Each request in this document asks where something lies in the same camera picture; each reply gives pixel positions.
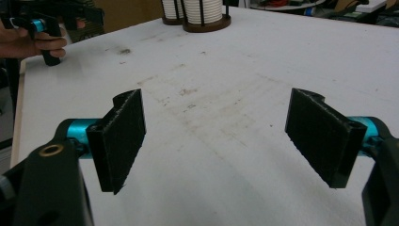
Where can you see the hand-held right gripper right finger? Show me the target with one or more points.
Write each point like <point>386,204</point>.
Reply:
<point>323,138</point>

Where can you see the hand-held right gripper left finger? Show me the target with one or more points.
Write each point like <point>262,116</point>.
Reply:
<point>117,147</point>

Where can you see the stack of white cups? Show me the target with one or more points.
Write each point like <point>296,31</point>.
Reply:
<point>204,11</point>
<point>171,8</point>

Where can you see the wooden table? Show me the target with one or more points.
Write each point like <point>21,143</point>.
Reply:
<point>17,119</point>

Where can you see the white foam board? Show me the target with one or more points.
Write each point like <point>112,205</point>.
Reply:
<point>219,78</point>

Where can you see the blue roll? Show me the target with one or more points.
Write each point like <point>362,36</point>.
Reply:
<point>309,11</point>

